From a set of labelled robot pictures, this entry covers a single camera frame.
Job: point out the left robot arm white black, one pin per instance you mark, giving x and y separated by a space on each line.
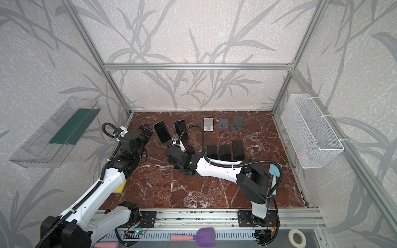
75 226

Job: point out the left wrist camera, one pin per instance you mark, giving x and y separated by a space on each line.
120 132

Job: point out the purple pink toy spatula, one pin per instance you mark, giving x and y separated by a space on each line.
204 238

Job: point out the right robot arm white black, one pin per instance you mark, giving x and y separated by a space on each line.
251 178

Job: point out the clear plastic wall shelf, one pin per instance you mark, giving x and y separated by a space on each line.
50 145

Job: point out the black smartphone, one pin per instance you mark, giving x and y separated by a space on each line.
225 153
180 126
238 150
162 132

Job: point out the grey front phone stand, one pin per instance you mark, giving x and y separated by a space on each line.
237 124

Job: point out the white wire mesh basket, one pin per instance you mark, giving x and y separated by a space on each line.
313 139

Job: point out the teal brush handle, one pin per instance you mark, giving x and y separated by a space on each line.
275 171

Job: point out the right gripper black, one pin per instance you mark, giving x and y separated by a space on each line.
188 150

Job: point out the grey round phone stand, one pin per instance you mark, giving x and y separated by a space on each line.
223 124

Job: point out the white phone stand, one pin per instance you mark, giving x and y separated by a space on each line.
208 124

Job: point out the white tape roll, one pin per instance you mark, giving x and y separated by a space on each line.
297 238

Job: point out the yellow sponge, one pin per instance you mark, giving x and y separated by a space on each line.
120 188

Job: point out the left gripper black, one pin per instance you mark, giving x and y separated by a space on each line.
143 133

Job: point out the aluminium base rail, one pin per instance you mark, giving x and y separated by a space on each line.
224 218

